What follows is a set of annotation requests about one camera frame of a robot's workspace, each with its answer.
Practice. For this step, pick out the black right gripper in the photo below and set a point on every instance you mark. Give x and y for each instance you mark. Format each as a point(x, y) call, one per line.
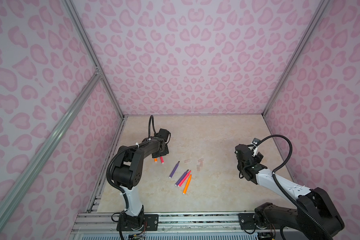
point(257, 158)

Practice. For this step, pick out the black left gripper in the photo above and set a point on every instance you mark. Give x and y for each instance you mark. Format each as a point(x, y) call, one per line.
point(165, 152)

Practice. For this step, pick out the small purple pen cap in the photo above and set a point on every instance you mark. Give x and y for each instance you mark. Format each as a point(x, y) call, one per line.
point(174, 170)

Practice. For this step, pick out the purple pen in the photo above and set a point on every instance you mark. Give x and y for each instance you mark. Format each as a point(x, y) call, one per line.
point(181, 178)

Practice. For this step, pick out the orange pen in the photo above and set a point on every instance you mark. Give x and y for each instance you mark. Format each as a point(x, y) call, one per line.
point(187, 184)

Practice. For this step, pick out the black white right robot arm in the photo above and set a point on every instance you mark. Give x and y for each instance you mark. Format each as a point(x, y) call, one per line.
point(314, 215)

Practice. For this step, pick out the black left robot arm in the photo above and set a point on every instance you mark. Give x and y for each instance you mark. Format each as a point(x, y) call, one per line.
point(125, 171)

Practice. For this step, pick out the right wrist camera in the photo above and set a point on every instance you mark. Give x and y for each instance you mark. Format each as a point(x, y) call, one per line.
point(256, 142)

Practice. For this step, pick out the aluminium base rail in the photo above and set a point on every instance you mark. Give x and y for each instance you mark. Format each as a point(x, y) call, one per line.
point(181, 226)

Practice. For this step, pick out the aluminium corner post left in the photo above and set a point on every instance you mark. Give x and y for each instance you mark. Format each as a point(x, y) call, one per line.
point(79, 26)

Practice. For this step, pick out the aluminium corner post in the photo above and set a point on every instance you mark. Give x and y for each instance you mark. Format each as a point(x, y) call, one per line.
point(317, 17)
point(79, 26)

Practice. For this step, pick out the aluminium corner post right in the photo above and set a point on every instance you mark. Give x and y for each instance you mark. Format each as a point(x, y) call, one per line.
point(317, 17)

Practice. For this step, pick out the aluminium diagonal wall bar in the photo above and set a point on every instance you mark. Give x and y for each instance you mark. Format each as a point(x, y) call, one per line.
point(21, 186)

